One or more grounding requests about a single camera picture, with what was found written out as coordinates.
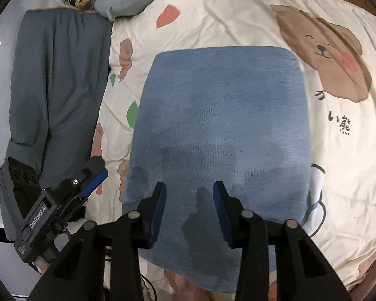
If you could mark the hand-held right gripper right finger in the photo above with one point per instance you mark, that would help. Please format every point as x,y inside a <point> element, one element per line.
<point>221,214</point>

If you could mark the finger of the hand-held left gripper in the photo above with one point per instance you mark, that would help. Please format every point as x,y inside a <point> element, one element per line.
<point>95,175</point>

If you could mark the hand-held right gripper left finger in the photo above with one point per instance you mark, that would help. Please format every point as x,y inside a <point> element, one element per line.
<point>159,213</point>

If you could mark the light blue denim pants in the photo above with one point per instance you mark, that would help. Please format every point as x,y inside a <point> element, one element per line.
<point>222,116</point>

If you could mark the cream bear print blanket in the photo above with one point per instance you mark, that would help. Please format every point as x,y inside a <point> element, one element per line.
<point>347,169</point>

